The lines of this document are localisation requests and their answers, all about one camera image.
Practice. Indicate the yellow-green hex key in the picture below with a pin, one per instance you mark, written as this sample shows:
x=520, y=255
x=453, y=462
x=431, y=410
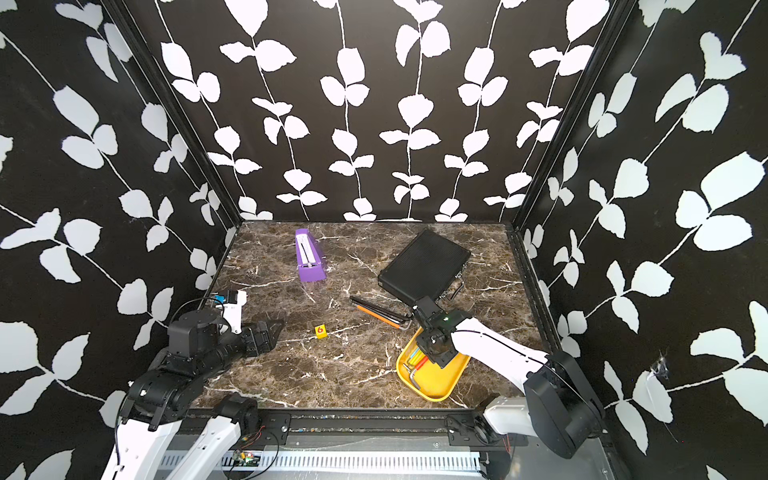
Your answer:
x=413, y=360

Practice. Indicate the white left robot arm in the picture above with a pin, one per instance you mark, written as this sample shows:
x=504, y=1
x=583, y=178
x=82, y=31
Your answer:
x=202, y=344

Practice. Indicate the black ribbed carrying case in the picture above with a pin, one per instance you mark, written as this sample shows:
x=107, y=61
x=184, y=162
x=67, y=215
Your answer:
x=426, y=267

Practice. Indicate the black hex key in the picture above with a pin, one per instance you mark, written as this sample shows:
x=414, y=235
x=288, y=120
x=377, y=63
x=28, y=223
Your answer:
x=356, y=300
x=402, y=319

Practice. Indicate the small green circuit board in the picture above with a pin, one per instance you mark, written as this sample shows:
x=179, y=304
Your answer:
x=247, y=459

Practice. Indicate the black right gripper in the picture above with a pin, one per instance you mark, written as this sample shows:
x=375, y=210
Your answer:
x=439, y=359

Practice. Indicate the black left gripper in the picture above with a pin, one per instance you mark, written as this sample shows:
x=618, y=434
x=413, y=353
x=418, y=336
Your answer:
x=268, y=341

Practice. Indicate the purple metronome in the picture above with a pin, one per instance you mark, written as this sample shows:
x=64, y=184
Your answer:
x=311, y=265

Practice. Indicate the yellow plastic storage tray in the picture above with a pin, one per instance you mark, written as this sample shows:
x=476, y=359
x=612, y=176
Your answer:
x=436, y=384

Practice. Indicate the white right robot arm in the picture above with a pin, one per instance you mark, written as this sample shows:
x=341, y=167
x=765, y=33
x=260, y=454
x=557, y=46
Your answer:
x=561, y=408

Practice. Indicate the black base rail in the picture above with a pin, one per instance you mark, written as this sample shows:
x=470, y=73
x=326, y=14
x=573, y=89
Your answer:
x=461, y=427

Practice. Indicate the yellow number six cube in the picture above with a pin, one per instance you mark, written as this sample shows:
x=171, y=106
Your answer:
x=321, y=332

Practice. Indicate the white ribbed strip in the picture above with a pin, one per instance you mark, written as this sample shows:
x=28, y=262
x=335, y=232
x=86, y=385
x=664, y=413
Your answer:
x=377, y=462

